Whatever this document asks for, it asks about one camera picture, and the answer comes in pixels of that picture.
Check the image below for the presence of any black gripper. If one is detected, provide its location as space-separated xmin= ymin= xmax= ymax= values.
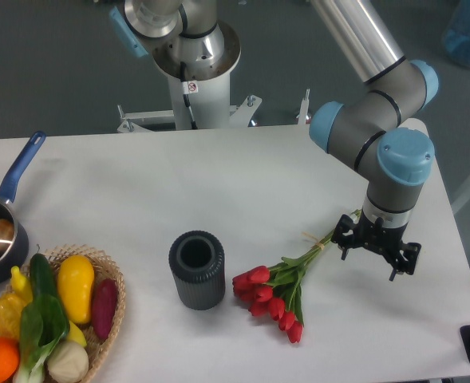
xmin=331 ymin=211 xmax=421 ymax=282

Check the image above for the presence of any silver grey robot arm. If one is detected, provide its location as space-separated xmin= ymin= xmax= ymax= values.
xmin=109 ymin=1 xmax=438 ymax=274

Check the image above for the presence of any red tulip bouquet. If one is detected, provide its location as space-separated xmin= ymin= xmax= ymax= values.
xmin=231 ymin=231 xmax=334 ymax=344

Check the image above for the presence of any dark grey ribbed vase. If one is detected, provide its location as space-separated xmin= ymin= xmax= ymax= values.
xmin=168 ymin=231 xmax=226 ymax=310

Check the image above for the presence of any blue translucent container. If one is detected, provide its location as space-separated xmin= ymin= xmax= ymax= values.
xmin=442 ymin=1 xmax=470 ymax=68

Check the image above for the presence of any purple sweet potato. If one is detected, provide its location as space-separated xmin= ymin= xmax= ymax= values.
xmin=91 ymin=278 xmax=118 ymax=341

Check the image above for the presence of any yellow squash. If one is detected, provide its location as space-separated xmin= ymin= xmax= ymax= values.
xmin=57 ymin=255 xmax=95 ymax=325

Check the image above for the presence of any beige onion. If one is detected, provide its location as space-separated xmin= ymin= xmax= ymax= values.
xmin=47 ymin=341 xmax=89 ymax=383

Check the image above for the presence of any green cucumber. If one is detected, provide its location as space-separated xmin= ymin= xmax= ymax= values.
xmin=30 ymin=253 xmax=58 ymax=298

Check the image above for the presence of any green bok choy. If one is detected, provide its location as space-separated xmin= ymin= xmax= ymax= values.
xmin=14 ymin=294 xmax=69 ymax=382

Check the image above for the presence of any small yellow banana pepper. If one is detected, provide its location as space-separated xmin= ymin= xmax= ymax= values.
xmin=10 ymin=266 xmax=33 ymax=303

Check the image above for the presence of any yellow bell pepper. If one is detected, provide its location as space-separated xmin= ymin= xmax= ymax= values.
xmin=0 ymin=293 xmax=26 ymax=341

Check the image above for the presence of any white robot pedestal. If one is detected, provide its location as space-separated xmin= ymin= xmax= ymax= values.
xmin=118 ymin=21 xmax=263 ymax=133

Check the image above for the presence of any blue handled saucepan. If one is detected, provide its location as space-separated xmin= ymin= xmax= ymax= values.
xmin=0 ymin=131 xmax=46 ymax=283

